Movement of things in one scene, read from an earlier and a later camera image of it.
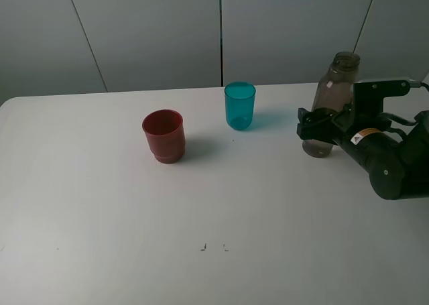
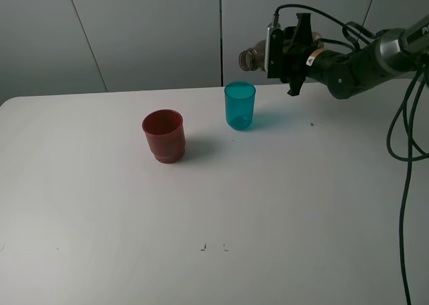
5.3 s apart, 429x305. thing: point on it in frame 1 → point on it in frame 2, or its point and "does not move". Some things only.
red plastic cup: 165,131 does not move
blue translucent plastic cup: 240,98 does not move
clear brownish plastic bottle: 334,90 → 253,59
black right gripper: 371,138 → 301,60
